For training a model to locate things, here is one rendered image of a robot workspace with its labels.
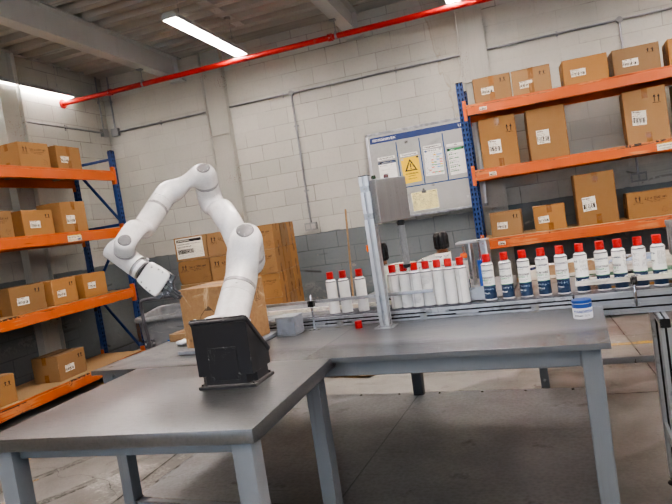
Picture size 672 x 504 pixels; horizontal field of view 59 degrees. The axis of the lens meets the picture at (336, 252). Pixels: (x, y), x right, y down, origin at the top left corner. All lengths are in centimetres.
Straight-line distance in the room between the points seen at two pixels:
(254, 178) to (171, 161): 122
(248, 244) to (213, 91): 591
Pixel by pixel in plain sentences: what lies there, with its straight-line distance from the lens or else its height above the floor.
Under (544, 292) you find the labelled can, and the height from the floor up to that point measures 90.
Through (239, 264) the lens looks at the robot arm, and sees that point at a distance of 216.
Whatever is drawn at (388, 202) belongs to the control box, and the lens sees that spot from 258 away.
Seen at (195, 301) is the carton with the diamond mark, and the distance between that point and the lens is 274.
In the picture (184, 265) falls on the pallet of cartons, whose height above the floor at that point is 110.
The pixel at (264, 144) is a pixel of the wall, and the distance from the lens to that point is 765.
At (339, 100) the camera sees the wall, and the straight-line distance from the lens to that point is 738.
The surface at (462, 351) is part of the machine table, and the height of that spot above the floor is 83.
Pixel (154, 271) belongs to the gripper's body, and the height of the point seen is 124.
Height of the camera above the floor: 133
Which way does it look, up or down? 3 degrees down
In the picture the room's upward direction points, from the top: 9 degrees counter-clockwise
